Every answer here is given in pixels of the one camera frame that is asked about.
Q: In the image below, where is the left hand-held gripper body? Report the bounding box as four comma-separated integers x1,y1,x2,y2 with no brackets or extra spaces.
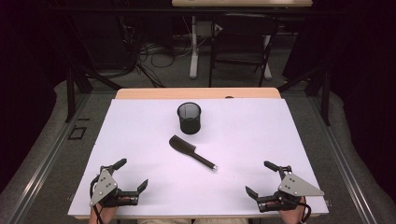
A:
89,167,140,208

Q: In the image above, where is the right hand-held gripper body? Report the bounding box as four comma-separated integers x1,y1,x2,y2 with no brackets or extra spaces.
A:
256,165,325,214

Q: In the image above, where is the black mesh pen holder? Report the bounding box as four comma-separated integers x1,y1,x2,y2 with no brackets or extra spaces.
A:
177,102,203,135

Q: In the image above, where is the metal floor rail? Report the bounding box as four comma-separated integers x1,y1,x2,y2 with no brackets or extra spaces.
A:
8,92,92,224
307,94,378,224

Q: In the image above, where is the black comb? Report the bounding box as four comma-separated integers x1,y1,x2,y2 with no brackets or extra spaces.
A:
168,134,219,172

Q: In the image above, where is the white-legged desk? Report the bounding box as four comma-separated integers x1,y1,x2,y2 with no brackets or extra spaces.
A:
171,0,314,79

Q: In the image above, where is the black metal frame stand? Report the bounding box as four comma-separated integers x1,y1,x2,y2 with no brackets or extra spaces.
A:
277,65,332,127
64,60,123,124

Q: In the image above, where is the person's left hand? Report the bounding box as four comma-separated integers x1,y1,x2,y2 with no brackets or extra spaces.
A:
89,196,129,224

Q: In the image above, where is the person's right hand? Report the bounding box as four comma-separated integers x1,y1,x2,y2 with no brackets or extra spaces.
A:
264,196,308,224

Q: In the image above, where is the wooden table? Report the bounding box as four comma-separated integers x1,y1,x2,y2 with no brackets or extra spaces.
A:
74,87,321,220

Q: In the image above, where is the black chair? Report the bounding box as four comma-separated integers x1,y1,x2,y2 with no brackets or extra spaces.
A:
207,12,280,89

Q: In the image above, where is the bundle of floor cables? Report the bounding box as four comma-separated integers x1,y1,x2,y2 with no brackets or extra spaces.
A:
120,15,195,89

